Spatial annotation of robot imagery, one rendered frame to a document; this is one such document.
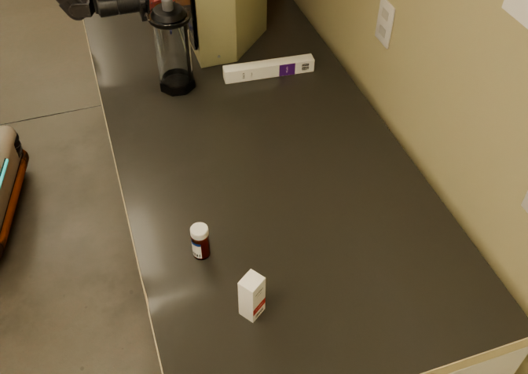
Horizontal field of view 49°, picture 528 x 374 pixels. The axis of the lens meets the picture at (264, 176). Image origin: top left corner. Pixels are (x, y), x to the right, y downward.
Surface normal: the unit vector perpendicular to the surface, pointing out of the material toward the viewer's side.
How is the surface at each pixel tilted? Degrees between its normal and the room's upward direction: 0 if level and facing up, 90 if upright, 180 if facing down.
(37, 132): 0
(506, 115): 90
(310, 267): 0
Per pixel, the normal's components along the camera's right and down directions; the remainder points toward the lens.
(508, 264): -0.95, 0.22
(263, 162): 0.00, -0.70
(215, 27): 0.32, 0.68
